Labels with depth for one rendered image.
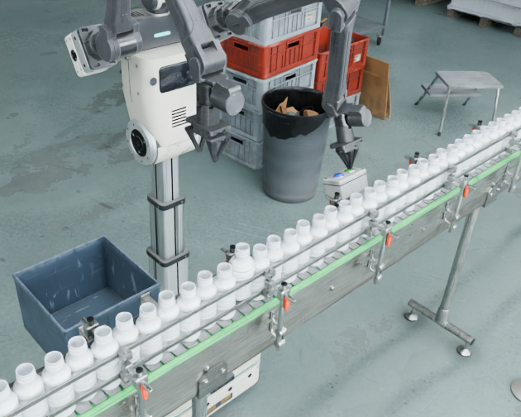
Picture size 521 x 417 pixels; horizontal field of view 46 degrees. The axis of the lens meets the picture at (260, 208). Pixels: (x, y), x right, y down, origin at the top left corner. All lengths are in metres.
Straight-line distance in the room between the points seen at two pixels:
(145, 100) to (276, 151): 1.91
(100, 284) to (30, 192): 2.07
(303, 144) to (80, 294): 1.97
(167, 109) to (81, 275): 0.61
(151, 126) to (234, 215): 1.89
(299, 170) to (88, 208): 1.32
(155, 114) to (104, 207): 2.00
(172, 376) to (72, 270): 0.62
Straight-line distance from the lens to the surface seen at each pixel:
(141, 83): 1.96
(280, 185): 3.90
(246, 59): 4.07
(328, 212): 1.82
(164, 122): 2.01
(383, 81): 5.08
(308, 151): 3.77
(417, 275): 3.56
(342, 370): 2.95
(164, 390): 1.62
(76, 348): 1.41
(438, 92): 5.40
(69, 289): 2.11
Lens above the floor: 2.16
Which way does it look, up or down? 34 degrees down
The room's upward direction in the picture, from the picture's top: 4 degrees clockwise
